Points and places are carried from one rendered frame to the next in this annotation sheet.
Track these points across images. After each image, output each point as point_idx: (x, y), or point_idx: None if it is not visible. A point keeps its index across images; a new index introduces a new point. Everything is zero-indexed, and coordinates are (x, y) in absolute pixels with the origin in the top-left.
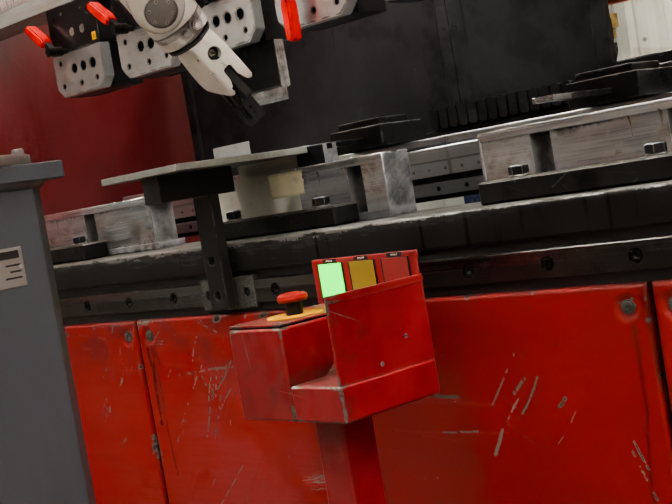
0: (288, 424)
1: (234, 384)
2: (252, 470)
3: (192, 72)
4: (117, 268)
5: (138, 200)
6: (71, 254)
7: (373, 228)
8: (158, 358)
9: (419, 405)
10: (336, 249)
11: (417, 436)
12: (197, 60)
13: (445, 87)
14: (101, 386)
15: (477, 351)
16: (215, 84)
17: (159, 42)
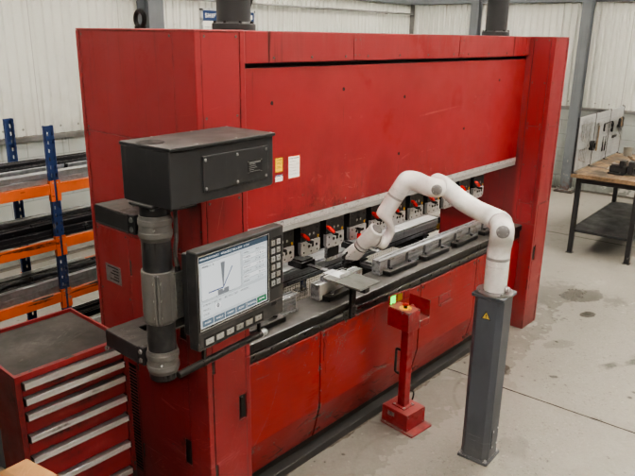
0: (358, 341)
1: (347, 337)
2: (347, 358)
3: (353, 255)
4: (318, 317)
5: (293, 296)
6: (280, 321)
7: (385, 286)
8: (326, 340)
9: (386, 322)
10: (377, 293)
11: (384, 330)
12: (364, 252)
13: None
14: (303, 359)
15: None
16: (357, 258)
17: (367, 249)
